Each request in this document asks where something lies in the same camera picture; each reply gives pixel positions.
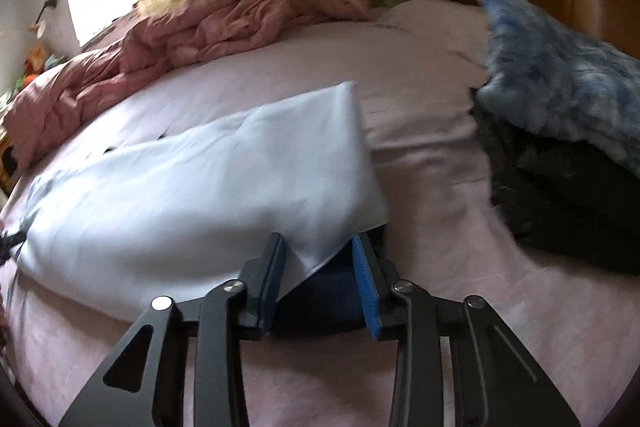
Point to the dark wall fixture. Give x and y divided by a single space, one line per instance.
47 7

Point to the pink quilt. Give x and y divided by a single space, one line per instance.
200 32

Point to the colourful toys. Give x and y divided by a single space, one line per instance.
35 64

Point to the dark fuzzy blanket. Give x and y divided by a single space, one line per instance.
565 202

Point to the white and navy garment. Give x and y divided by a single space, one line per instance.
200 187

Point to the pink bed sheet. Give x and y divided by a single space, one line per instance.
440 187

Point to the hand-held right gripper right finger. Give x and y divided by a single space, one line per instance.
365 292

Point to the pink pillow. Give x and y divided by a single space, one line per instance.
440 24

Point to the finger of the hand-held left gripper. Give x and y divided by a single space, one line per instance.
10 243

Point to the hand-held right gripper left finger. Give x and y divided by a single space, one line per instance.
276 279

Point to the blue and white fuzzy blanket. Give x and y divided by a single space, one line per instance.
555 72

